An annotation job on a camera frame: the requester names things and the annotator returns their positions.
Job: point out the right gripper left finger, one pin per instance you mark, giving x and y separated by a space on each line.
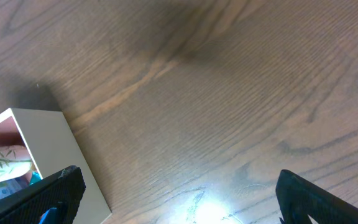
54 199

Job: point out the white box with pink interior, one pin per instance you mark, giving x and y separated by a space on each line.
52 147

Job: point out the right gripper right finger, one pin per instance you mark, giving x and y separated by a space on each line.
301 201

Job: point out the white lotion tube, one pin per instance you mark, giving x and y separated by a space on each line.
15 161

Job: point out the teal white toothpaste tube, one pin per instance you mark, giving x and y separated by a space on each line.
11 186

